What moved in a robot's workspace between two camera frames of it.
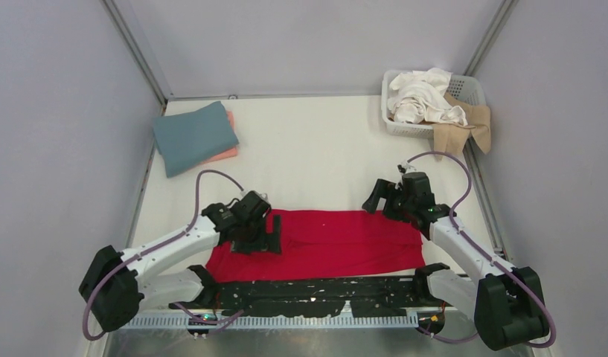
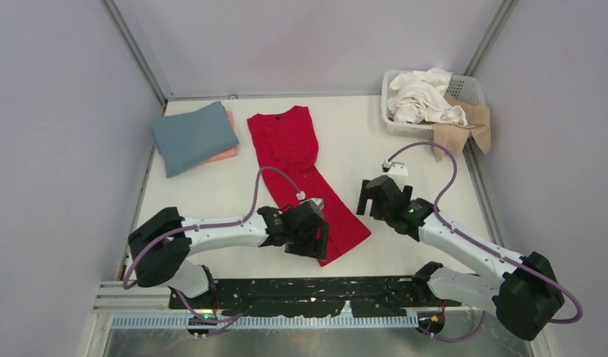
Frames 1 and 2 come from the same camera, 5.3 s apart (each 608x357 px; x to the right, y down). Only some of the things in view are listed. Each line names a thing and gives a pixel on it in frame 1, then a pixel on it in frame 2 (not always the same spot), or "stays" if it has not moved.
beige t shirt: [454, 138] stays
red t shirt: [316, 243] → [286, 142]
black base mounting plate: [292, 297] stays
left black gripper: [257, 236] → [308, 244]
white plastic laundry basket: [467, 89] stays
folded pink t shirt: [227, 154] stays
